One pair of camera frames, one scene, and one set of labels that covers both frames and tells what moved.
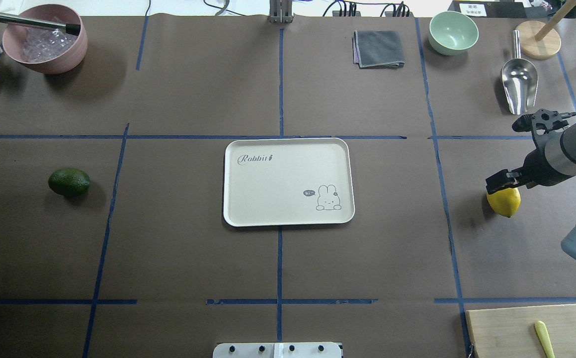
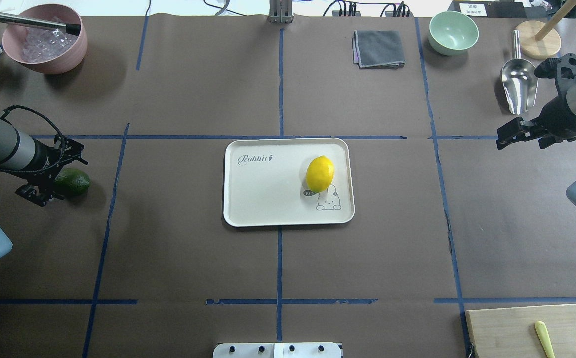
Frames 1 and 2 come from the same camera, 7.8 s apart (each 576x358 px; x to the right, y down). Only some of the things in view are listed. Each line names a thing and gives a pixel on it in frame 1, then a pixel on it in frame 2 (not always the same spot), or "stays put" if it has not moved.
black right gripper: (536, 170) → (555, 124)
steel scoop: (520, 79) stays put
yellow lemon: (506, 202) → (320, 173)
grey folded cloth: (377, 49) stays put
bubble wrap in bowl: (39, 44) stays put
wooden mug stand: (540, 41) stays put
